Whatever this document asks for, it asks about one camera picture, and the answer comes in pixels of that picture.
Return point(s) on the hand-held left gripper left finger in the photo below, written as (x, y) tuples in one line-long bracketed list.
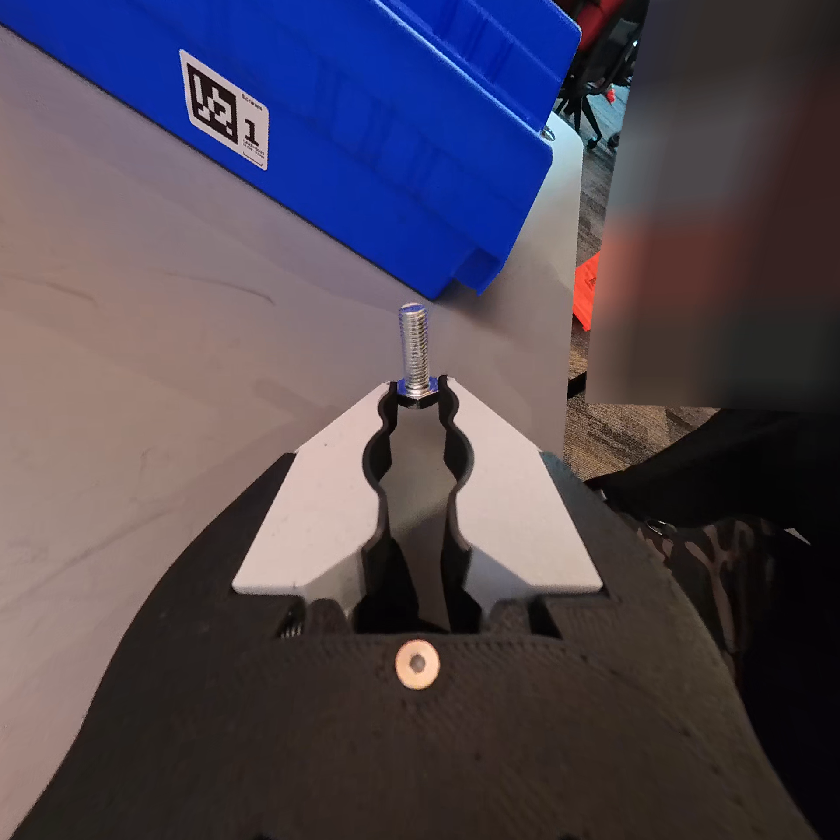
[(315, 518)]

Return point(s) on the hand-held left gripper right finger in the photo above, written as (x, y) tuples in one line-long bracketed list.
[(525, 518)]

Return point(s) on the silver hex bolt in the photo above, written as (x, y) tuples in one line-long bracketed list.
[(413, 348)]

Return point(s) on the blue storage bin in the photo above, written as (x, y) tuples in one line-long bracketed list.
[(394, 131)]

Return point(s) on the person's camouflage trousers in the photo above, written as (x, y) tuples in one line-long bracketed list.
[(709, 564)]

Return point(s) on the black office chair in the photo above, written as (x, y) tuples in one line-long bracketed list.
[(617, 52)]

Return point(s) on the red bag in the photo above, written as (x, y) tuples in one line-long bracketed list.
[(600, 16)]

